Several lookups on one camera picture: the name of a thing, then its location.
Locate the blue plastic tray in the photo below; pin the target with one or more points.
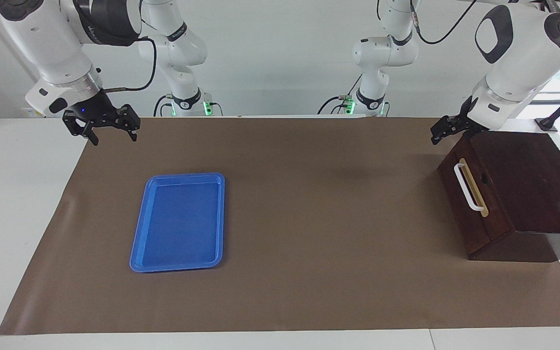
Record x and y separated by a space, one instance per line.
178 223

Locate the dark wooden drawer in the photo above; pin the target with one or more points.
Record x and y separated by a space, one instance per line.
464 214

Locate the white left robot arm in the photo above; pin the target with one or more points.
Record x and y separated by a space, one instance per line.
518 48

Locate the brown paper table mat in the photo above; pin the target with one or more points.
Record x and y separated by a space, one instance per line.
309 233

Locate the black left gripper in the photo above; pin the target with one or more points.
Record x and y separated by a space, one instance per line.
469 119

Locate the white wall socket box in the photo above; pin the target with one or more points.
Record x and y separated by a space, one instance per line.
31 113

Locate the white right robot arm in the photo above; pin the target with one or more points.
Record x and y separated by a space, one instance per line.
51 43

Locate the dark brown wooden cabinet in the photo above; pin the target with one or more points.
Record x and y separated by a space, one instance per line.
542 180

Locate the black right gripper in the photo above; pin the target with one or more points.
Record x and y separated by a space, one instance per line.
93 109

